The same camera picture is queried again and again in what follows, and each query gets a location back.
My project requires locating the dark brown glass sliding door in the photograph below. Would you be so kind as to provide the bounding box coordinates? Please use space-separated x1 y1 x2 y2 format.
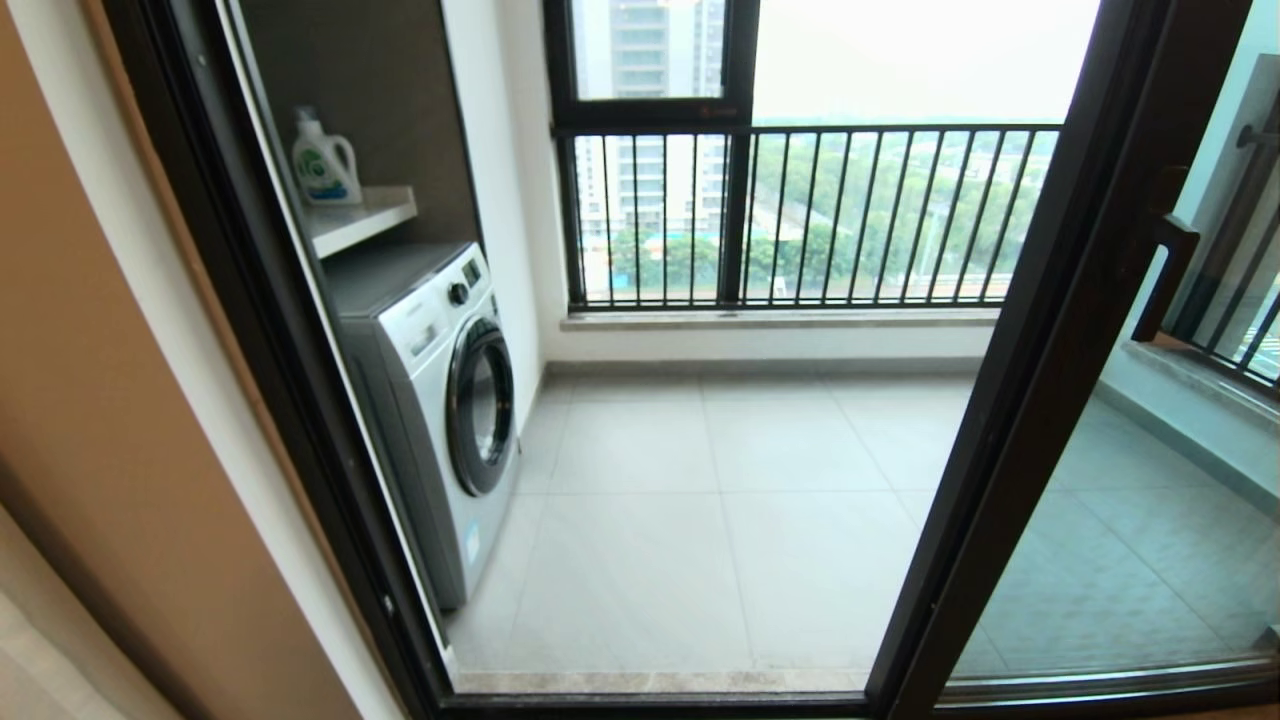
865 0 1280 720

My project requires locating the grey stone window sill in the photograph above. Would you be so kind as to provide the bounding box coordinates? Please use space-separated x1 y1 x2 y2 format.
560 308 1001 331

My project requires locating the black window frame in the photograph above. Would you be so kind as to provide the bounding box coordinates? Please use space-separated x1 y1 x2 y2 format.
543 0 761 306

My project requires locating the black metal balcony railing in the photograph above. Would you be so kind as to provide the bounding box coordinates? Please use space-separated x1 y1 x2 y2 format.
553 123 1063 309

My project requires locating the white laundry detergent bottle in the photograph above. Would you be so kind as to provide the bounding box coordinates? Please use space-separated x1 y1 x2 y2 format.
291 106 363 207

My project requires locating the white wall shelf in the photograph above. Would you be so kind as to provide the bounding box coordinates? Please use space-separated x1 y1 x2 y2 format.
300 186 419 259

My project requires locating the white front-load washing machine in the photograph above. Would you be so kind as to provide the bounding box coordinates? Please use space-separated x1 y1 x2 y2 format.
322 240 521 611

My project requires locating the black metal side railing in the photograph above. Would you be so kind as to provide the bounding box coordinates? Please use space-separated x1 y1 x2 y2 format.
1170 100 1280 386

